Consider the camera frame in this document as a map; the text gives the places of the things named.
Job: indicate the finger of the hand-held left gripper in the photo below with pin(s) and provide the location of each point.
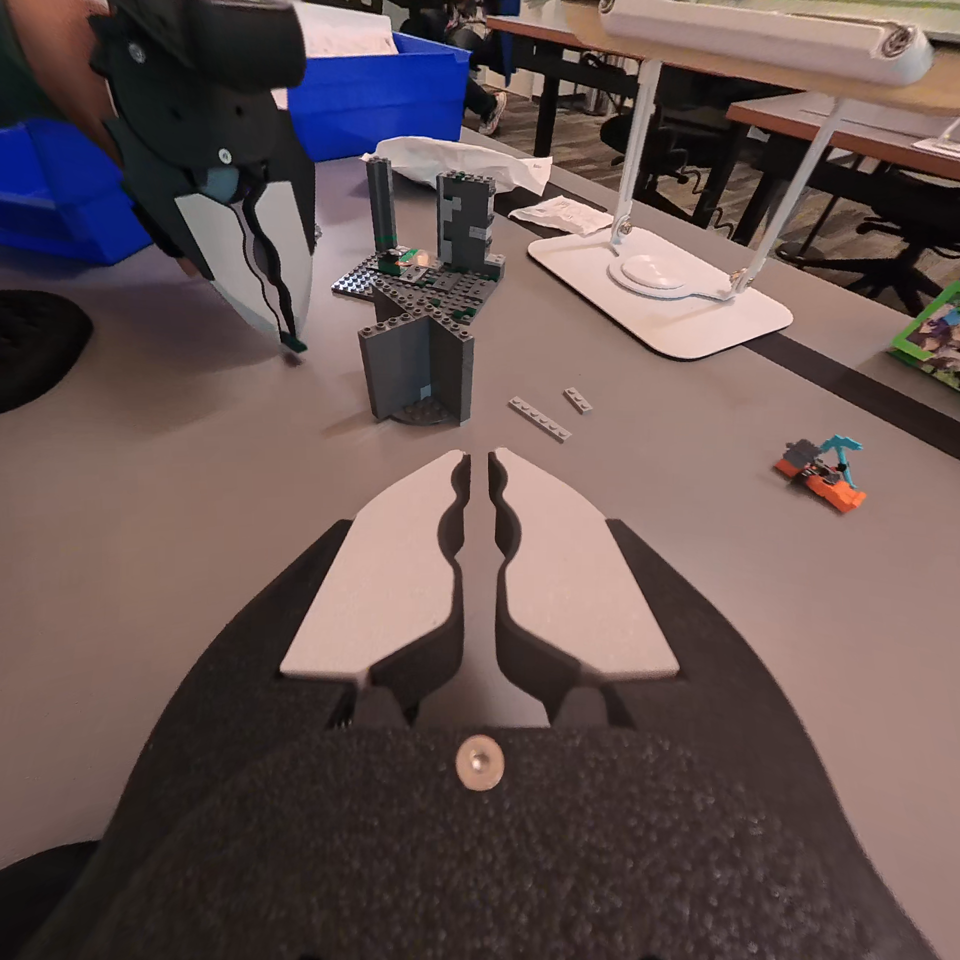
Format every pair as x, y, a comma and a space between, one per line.
217, 240
294, 240

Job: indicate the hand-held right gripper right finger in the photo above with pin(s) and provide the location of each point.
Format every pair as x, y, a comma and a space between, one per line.
585, 592

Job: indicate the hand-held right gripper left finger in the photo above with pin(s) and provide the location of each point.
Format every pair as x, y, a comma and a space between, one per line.
375, 585

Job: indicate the small green corner plate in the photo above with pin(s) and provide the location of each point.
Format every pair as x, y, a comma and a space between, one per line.
294, 343

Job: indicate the dark grey cross wall piece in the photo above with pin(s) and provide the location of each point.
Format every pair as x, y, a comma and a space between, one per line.
405, 367

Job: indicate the short light grey plate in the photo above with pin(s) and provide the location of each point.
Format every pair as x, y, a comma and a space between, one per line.
578, 400

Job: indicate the white papers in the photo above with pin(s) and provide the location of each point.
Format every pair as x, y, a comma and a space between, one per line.
345, 30

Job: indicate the grey brick build on baseplate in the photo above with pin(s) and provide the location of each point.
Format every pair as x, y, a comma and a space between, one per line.
465, 225

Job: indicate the long light grey plate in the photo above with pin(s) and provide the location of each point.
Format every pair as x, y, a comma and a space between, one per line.
540, 420

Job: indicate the white paper bag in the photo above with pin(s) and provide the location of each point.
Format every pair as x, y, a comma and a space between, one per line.
465, 161

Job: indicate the black mesh cushion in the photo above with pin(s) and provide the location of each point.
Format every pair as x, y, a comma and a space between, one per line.
37, 345

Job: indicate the orange brick mini build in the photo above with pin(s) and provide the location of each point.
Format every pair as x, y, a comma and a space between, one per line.
821, 480

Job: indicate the white printed paper sheet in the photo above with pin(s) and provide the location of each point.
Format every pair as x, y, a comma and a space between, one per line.
562, 214

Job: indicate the green toy box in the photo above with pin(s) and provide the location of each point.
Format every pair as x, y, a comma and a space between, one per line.
934, 337

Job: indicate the brown wooden table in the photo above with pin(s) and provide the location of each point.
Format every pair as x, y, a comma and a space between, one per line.
750, 75
862, 131

